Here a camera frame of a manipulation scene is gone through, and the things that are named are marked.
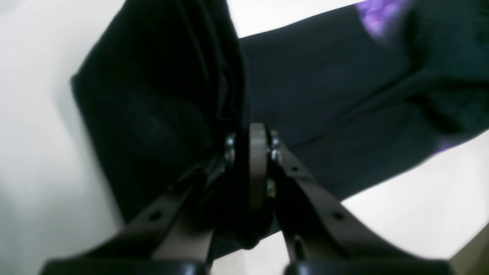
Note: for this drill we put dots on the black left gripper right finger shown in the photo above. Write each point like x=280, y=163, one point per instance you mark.
x=321, y=235

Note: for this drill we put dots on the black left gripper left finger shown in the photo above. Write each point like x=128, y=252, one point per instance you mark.
x=173, y=235

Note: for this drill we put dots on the black T-shirt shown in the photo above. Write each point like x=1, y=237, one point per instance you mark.
x=358, y=96

